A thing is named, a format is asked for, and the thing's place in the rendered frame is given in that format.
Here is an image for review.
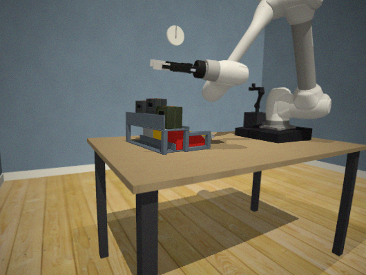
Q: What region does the red open bin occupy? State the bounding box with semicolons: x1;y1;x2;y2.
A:
168;131;205;150

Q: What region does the yellow open bin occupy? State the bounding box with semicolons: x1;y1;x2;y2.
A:
153;130;161;140

